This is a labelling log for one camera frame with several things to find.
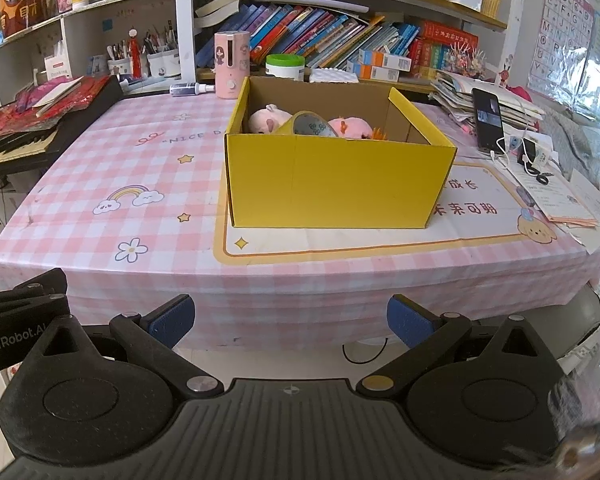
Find red boxed book set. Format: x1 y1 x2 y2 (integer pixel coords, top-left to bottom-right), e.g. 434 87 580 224
407 21 481 79

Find pink humidifier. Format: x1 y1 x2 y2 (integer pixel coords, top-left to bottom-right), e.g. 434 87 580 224
214 31 251 99

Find white canister green lid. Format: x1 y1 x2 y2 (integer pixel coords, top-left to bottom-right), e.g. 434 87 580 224
265 53 306 81

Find pink plush pig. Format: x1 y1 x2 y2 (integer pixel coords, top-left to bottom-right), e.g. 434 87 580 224
248 104 293 135

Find yellow tape roll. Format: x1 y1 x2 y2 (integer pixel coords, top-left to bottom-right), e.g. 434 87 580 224
272 110 340 138

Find blue spray bottle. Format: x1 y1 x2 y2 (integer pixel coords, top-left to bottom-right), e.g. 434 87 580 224
169 82 216 97

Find row of leaning books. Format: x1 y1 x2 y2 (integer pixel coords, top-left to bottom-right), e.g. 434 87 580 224
215 4 421 68

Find black smartphone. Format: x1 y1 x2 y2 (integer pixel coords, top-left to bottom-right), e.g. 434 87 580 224
471 87 507 153

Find white quilted purse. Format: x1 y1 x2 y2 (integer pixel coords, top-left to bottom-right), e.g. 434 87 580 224
307 67 361 83

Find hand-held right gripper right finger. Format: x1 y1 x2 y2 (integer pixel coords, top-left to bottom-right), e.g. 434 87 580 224
357 294 556 400

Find red doll ornament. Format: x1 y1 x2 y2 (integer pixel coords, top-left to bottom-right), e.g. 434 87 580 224
128 30 143 80

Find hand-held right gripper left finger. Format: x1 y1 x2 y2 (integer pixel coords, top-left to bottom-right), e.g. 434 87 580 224
30 294 225 401

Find black keyboard piano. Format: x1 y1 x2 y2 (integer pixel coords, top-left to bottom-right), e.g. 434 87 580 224
0 76 125 181

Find white charger with cables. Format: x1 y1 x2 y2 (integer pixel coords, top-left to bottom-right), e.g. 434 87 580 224
492 132 556 183

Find small pink plush toy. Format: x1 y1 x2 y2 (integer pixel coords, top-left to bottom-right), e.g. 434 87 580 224
327 116 373 140

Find fortune god paper decoration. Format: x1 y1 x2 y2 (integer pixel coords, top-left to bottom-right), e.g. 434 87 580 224
0 0 48 38

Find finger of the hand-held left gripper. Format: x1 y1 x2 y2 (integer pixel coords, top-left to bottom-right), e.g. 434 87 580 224
0 267 68 318

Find yellow cardboard box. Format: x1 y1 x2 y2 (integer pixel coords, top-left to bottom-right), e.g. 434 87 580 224
224 76 457 230

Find white flat folder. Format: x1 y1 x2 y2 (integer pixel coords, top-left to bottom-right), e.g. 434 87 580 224
253 0 371 14

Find loose pink and white papers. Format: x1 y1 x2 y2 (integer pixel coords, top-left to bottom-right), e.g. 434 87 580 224
507 165 600 256

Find alphabet wall poster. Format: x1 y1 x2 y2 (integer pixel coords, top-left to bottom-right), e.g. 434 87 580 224
527 0 597 103

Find white yellow-bordered desk mat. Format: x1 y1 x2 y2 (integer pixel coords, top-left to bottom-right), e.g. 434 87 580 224
214 162 573 266

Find white pen holder with pens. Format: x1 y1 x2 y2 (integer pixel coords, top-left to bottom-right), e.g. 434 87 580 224
145 22 182 78
106 42 133 77

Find white card red label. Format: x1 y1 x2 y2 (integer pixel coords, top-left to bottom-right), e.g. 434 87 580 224
44 52 75 81

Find white orange blue carton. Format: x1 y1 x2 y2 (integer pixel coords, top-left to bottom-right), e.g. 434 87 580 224
346 60 401 83
357 49 412 71

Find white notebook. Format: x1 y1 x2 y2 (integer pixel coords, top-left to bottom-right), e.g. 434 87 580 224
32 77 85 109

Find stack of papers and booklets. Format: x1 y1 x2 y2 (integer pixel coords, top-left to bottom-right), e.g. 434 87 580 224
427 69 548 133

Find thick paperback book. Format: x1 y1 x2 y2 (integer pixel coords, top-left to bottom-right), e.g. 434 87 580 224
194 0 249 29

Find white shelf unit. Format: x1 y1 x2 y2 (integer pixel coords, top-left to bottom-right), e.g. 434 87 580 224
0 0 197 96

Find pile of red foil decorations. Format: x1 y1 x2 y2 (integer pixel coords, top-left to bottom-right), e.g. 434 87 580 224
0 76 112 143

